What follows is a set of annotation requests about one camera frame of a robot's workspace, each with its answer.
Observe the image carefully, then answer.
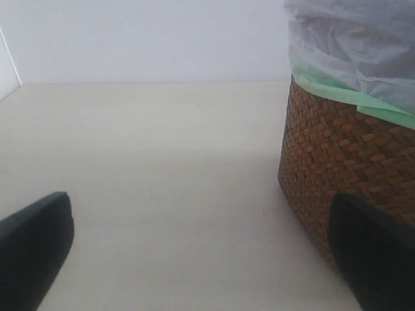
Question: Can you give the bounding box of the white green plastic bin liner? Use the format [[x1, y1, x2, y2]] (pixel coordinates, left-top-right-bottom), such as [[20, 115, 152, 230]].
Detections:
[[285, 0, 414, 129]]

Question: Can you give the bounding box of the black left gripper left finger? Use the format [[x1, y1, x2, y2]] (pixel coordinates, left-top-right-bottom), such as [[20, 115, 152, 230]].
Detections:
[[1, 192, 74, 311]]

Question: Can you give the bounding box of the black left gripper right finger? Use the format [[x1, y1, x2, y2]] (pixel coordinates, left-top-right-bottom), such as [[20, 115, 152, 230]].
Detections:
[[328, 194, 414, 311]]

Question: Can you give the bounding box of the woven wicker waste basket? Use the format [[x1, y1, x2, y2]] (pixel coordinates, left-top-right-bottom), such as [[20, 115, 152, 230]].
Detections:
[[278, 82, 414, 262]]

